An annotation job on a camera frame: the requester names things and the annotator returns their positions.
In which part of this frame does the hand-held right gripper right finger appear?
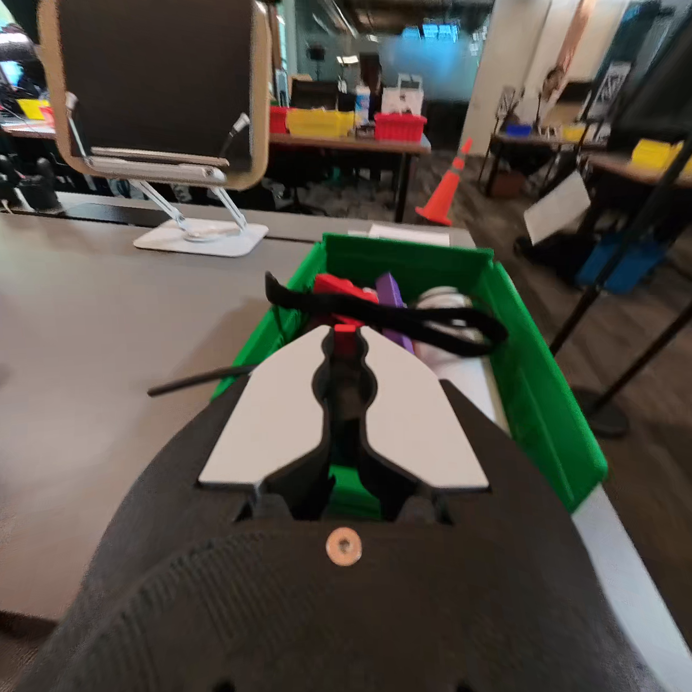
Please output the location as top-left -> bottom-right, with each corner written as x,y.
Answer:
356,326 -> 491,521

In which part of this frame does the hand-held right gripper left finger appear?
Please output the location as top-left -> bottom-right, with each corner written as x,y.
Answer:
198,324 -> 336,521

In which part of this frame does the green plastic bin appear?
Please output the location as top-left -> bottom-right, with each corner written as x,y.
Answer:
211,232 -> 607,520

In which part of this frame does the red plastic object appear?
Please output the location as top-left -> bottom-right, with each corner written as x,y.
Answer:
312,273 -> 379,328

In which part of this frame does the white metal bottle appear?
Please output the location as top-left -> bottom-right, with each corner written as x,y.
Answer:
413,285 -> 511,433

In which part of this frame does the purple block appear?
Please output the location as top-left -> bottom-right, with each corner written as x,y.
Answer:
374,272 -> 415,355

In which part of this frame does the white paper sheet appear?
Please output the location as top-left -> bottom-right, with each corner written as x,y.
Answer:
347,223 -> 451,248

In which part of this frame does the orange traffic cone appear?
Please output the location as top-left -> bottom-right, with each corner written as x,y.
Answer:
414,138 -> 474,227

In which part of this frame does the blue bag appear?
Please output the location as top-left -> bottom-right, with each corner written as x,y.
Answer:
575,232 -> 669,296

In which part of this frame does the white board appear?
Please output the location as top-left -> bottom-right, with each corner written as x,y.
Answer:
523,171 -> 591,245

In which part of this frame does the wooden table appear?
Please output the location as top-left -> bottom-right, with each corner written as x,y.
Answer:
269,132 -> 432,223

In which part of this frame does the black stand pole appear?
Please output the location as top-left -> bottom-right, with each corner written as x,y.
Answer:
549,135 -> 692,439

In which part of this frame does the large red plastic bin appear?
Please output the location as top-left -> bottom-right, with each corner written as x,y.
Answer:
374,112 -> 428,143

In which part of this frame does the long yellow plastic bin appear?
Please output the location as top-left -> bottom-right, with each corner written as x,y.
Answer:
285,108 -> 356,138

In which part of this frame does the white box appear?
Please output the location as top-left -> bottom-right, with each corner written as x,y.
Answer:
381,73 -> 425,117

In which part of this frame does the black holder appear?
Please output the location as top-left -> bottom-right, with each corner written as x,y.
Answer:
0,156 -> 23,209
22,158 -> 61,213

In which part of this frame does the small yellow bin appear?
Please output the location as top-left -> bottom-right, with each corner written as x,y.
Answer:
630,139 -> 685,169

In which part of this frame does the black cable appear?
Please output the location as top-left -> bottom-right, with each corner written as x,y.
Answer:
147,365 -> 257,398

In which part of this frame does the black strap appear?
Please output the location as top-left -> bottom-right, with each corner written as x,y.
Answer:
265,272 -> 508,358

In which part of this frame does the black desk cable cover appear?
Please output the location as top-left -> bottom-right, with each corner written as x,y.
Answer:
57,202 -> 325,234

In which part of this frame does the grey cable plug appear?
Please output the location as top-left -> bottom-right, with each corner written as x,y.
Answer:
218,112 -> 252,159

